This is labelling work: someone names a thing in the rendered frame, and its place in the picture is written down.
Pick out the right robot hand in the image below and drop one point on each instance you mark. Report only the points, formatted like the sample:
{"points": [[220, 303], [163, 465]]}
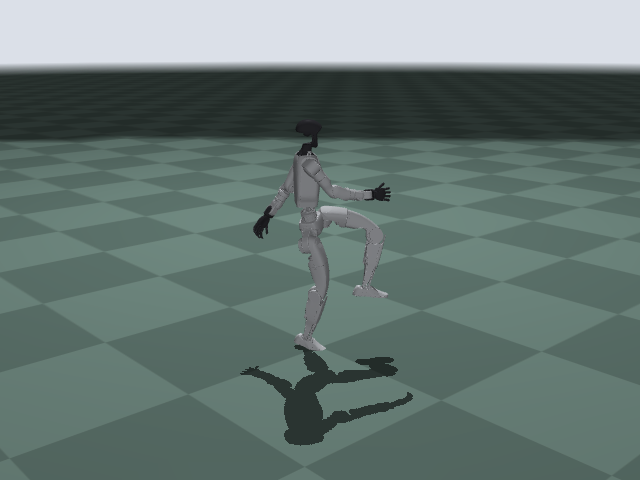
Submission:
{"points": [[379, 193]]}

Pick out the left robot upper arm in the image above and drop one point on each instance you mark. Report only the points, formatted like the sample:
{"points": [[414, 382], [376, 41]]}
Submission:
{"points": [[289, 182]]}

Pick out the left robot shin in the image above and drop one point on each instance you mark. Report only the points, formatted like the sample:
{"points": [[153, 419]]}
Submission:
{"points": [[371, 259]]}

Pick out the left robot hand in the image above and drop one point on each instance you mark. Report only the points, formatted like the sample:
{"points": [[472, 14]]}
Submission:
{"points": [[262, 223]]}

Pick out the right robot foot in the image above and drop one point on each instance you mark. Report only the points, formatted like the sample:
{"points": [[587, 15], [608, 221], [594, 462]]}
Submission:
{"points": [[311, 345]]}

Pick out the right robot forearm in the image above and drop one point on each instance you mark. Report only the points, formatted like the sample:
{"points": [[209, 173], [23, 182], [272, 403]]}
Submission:
{"points": [[351, 194]]}

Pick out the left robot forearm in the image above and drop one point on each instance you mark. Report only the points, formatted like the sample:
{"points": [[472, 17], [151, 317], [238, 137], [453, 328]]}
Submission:
{"points": [[279, 200]]}

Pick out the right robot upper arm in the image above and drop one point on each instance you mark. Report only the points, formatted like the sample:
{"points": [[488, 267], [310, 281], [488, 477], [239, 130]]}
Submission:
{"points": [[313, 169]]}

